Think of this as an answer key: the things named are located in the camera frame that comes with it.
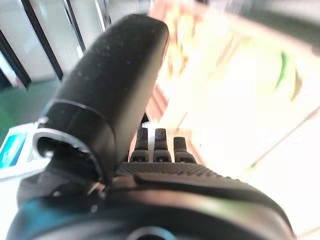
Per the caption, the white box with blue label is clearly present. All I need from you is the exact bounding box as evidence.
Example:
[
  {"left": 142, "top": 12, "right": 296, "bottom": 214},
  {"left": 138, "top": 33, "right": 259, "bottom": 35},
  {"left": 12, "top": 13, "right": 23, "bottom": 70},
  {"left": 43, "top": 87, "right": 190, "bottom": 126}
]
[{"left": 0, "top": 122, "right": 51, "bottom": 181}]

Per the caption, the black framed glass partition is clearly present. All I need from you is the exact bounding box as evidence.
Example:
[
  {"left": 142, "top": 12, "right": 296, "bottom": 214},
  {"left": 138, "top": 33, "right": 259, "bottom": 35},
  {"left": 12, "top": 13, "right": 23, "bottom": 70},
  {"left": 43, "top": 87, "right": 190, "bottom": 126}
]
[{"left": 0, "top": 0, "right": 113, "bottom": 90}]

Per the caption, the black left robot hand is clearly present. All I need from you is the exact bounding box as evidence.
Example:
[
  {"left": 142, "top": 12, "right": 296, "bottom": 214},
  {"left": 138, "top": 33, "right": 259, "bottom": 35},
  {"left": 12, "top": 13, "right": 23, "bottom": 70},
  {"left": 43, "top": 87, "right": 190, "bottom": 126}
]
[{"left": 6, "top": 13, "right": 296, "bottom": 240}]

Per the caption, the green vegetable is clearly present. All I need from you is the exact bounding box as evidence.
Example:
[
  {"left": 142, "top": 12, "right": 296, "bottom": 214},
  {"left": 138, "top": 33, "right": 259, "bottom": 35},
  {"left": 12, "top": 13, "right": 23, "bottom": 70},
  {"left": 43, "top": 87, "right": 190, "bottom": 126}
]
[{"left": 273, "top": 51, "right": 291, "bottom": 91}]

